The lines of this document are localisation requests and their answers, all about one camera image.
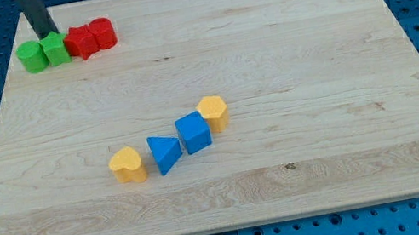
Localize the red star block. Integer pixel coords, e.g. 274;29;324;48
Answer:
63;26;100;60

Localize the green star block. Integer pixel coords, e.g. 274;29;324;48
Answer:
40;31;72;66

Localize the yellow hexagon block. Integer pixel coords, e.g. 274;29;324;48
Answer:
196;95;230;133

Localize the blue cube block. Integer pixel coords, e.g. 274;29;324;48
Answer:
175;111;212;155

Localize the blue triangle block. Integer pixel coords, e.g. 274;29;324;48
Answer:
146;136;183;175

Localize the yellow heart block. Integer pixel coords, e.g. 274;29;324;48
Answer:
108;146;148;183

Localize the light wooden board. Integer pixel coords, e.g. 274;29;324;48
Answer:
0;0;419;235

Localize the red cylinder block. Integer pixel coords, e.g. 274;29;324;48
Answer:
88;17;118;49

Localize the green cylinder block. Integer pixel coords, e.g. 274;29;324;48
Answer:
15;40;49;73

